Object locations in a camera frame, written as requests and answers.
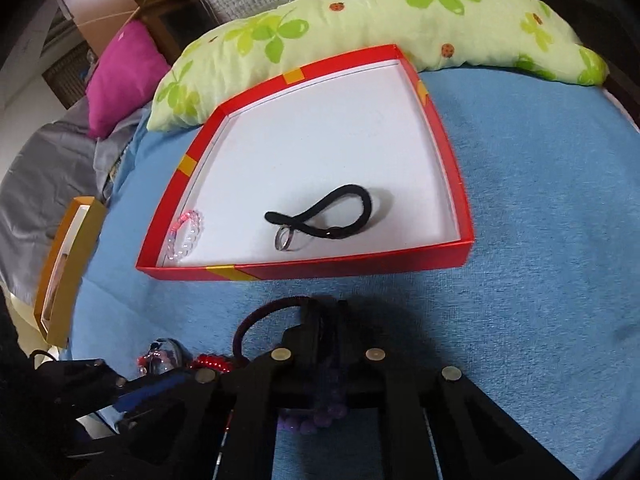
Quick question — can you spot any red bead bracelet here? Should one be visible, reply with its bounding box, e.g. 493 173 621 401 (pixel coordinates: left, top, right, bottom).
188 352 236 375

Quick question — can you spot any pink crystal bead bracelet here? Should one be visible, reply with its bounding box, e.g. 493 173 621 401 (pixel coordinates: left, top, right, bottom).
166 207 206 262

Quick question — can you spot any maroon hair tie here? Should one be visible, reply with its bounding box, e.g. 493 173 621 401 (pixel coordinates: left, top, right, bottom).
232 294 321 363

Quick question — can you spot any magenta cushion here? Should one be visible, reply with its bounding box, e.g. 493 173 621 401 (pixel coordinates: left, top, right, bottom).
86 21 170 140

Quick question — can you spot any purple bead bracelet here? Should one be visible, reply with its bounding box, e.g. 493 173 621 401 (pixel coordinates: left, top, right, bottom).
276 398 350 436

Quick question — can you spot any blue towel mat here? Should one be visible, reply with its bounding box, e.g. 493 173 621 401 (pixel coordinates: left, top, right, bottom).
68 67 639 479

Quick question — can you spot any pink white bead bracelet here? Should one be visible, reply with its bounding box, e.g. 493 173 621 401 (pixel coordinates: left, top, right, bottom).
136 337 188 377

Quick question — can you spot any orange cardboard box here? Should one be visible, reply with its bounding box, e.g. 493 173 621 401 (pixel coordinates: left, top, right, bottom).
34 196 106 348

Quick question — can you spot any red shallow gift box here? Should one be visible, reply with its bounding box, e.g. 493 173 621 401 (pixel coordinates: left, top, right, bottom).
137 44 474 281

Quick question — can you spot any green clover print pillow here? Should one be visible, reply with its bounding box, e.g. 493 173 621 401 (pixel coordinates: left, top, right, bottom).
148 0 608 131

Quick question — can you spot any grey blanket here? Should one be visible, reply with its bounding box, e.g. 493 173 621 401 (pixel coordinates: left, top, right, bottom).
1 99 148 307

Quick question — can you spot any black hair tie with ring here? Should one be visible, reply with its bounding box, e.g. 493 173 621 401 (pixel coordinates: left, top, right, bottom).
263 183 374 253

